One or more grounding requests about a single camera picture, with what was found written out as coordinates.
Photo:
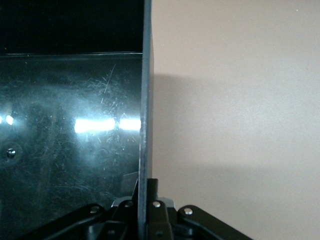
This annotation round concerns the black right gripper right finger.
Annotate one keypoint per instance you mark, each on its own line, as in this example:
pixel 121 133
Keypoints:
pixel 200 222

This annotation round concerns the black plastic tray box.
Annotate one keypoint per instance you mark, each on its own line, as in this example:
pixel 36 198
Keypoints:
pixel 75 100

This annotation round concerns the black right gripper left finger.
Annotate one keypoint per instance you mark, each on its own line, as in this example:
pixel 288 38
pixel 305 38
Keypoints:
pixel 82 220

